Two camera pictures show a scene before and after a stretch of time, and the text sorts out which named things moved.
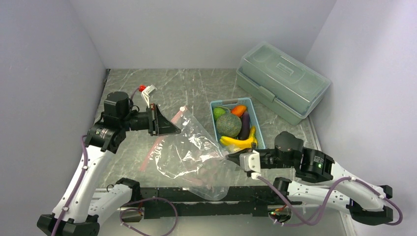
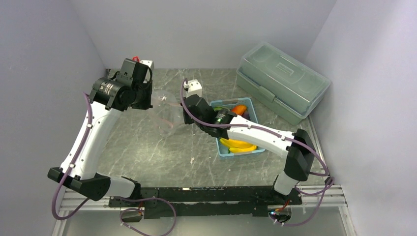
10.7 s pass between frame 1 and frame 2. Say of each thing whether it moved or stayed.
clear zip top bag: moved
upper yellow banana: stayed
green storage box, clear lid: stayed
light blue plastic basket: stayed
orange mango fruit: stayed
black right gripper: moved
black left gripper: moved
